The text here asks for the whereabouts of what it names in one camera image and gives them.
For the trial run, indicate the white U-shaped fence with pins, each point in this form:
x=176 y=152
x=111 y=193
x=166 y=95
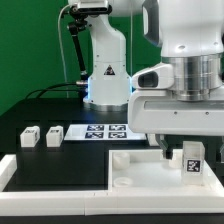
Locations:
x=110 y=201

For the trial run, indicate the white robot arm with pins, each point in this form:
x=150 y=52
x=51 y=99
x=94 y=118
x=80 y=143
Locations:
x=184 y=93

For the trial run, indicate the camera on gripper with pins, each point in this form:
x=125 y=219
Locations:
x=159 y=77

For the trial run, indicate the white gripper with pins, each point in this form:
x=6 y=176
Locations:
x=154 y=112

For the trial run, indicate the marker plate with tags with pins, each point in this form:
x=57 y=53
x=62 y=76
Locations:
x=88 y=132

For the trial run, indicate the white square table top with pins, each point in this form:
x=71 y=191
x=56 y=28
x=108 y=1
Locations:
x=149 y=170

